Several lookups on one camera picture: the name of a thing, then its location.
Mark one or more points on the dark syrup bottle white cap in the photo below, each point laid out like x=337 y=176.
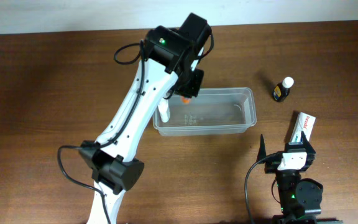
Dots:
x=282 y=89

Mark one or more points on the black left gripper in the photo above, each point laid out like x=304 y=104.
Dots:
x=191 y=83

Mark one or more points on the white medicine box red text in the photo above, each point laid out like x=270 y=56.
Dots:
x=304 y=124

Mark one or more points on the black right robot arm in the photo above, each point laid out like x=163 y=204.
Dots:
x=300 y=198

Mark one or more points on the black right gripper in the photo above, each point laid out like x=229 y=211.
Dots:
x=270 y=167

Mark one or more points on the white plastic bottle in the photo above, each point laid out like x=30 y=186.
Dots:
x=164 y=110

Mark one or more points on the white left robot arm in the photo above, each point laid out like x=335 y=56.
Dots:
x=168 y=59

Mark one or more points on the orange vitamin tube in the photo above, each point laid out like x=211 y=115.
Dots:
x=185 y=100

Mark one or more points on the clear plastic container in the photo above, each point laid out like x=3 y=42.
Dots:
x=213 y=111

